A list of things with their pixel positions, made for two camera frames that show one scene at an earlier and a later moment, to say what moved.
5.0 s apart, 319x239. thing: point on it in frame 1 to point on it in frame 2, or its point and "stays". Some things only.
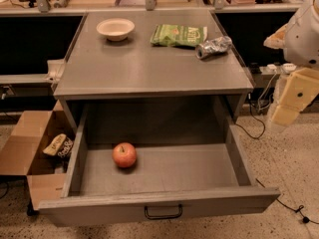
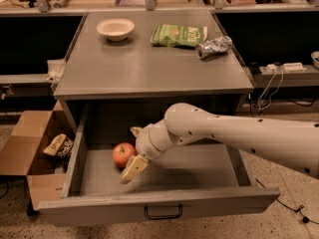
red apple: [124, 154] stays
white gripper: [303, 39] to [144, 141]
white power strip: [284, 68] stays
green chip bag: [178, 35] stays
